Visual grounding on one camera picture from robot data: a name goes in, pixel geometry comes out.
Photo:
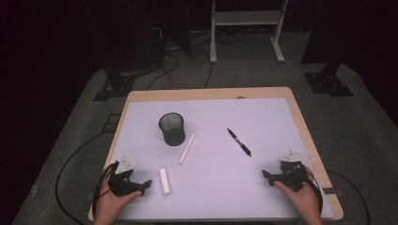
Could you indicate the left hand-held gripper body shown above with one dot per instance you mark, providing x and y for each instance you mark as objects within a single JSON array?
[{"x": 123, "y": 184}]

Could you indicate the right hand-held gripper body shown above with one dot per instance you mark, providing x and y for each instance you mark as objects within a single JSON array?
[{"x": 291, "y": 178}]

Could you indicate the short white marker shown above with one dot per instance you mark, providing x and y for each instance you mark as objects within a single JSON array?
[{"x": 165, "y": 182}]

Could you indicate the black pen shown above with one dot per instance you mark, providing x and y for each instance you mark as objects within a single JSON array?
[{"x": 239, "y": 142}]

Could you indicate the long white pen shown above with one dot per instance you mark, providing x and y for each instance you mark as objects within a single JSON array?
[{"x": 186, "y": 148}]

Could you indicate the black mesh pen holder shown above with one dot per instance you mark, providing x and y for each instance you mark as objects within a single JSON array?
[{"x": 172, "y": 128}]

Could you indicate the person's left hand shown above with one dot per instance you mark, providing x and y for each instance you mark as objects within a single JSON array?
[{"x": 109, "y": 203}]

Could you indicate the person's right hand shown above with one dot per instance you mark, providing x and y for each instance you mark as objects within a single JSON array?
[{"x": 302, "y": 200}]

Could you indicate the black stand base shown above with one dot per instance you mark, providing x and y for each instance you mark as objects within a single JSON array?
[
  {"x": 116, "y": 86},
  {"x": 328, "y": 84}
]

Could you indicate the black floor bracket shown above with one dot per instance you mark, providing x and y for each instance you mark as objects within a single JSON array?
[{"x": 111, "y": 123}]

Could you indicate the white metal stand frame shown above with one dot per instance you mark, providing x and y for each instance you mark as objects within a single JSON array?
[{"x": 247, "y": 18}]

